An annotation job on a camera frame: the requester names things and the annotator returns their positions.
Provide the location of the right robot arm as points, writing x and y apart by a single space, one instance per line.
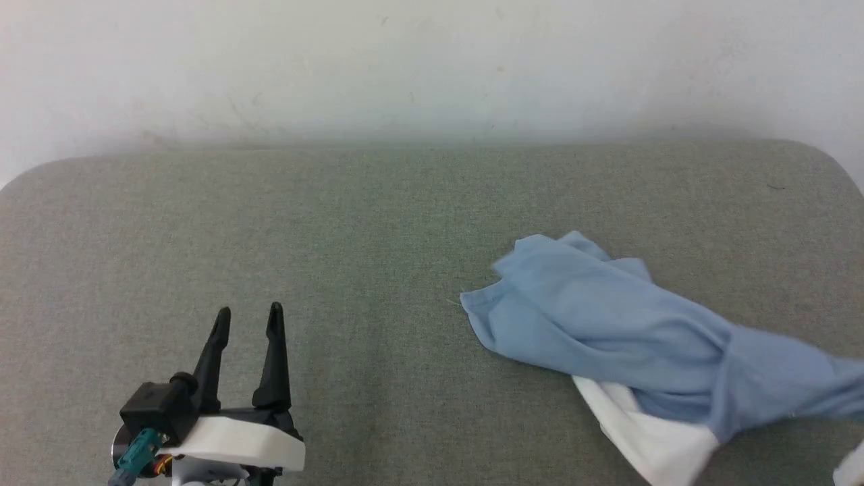
852 469

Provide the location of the grey-green fabric sofa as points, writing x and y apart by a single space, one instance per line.
405 236

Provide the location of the light blue and white garment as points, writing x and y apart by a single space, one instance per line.
607 317

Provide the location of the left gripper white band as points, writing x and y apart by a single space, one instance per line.
236 442

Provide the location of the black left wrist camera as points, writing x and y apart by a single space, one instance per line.
152 408

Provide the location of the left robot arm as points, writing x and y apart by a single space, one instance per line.
202 476

